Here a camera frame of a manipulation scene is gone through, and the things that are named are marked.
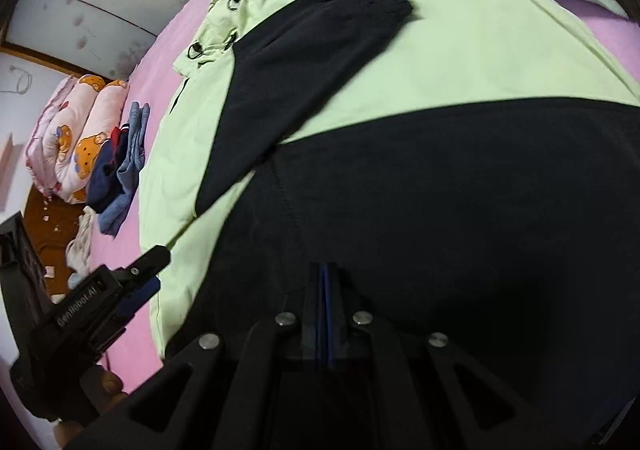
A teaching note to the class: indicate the grey sock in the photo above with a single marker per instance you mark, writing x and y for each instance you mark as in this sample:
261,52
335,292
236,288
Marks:
75,280

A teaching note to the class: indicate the green and black jacket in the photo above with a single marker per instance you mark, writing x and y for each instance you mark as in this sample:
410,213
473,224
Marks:
450,55

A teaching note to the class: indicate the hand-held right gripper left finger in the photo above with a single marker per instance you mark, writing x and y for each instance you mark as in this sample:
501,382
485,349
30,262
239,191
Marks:
315,325

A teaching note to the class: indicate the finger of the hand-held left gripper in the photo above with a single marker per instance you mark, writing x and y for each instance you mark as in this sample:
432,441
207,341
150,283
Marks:
150,262
142,295

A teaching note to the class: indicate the folded blue jeans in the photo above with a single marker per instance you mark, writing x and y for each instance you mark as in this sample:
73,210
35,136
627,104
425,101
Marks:
132,165

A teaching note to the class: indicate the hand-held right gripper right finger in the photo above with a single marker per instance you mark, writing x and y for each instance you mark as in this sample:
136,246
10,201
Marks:
340,330

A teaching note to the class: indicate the pink fleece blanket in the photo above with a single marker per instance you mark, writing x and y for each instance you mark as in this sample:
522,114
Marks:
165,45

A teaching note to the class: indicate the pink wall strip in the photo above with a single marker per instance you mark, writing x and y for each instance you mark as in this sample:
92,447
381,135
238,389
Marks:
10,150

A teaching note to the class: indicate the white crumpled cloth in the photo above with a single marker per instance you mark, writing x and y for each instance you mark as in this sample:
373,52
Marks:
82,240

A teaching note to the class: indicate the person's left hand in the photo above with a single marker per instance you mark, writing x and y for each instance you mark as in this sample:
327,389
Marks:
112,390

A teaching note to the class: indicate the pink bear-print quilt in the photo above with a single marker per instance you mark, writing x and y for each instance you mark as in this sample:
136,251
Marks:
95,115

